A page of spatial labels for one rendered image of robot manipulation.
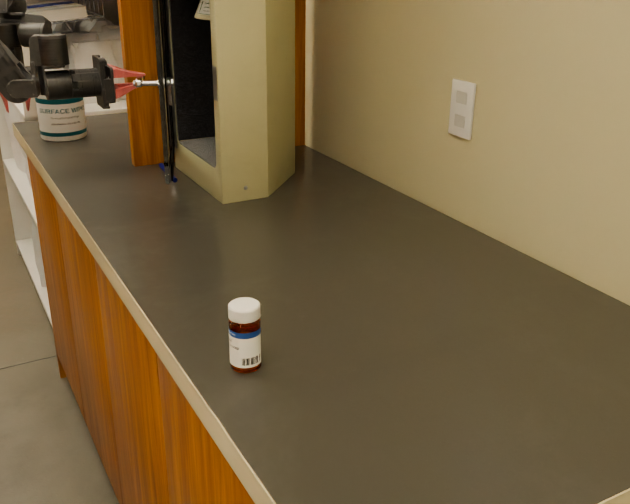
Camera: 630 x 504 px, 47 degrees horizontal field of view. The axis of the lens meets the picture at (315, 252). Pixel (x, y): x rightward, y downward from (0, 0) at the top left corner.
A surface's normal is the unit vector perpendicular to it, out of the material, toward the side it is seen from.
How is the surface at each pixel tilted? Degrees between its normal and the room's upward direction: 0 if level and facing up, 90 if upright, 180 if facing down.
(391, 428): 0
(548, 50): 90
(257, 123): 90
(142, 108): 90
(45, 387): 0
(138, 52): 90
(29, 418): 0
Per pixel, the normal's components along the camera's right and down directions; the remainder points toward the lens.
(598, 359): 0.01, -0.92
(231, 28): 0.48, 0.35
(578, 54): -0.88, 0.18
